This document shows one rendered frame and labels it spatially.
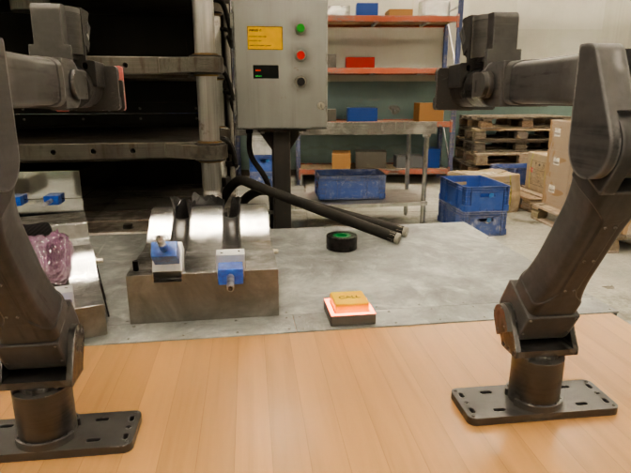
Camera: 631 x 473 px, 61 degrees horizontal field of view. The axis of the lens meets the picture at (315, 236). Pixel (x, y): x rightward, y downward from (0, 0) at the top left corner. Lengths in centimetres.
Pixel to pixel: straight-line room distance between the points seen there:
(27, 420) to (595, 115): 66
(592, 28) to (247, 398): 810
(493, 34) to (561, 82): 20
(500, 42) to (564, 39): 757
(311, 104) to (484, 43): 102
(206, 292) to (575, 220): 61
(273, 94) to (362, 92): 587
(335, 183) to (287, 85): 297
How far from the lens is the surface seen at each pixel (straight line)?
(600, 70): 56
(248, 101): 176
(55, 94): 68
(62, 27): 78
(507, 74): 74
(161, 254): 92
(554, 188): 539
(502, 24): 83
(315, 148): 760
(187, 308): 97
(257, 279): 95
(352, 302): 94
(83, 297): 99
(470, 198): 458
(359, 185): 472
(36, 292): 61
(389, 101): 766
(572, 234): 62
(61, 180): 179
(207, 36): 164
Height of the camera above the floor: 120
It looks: 15 degrees down
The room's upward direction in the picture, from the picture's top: straight up
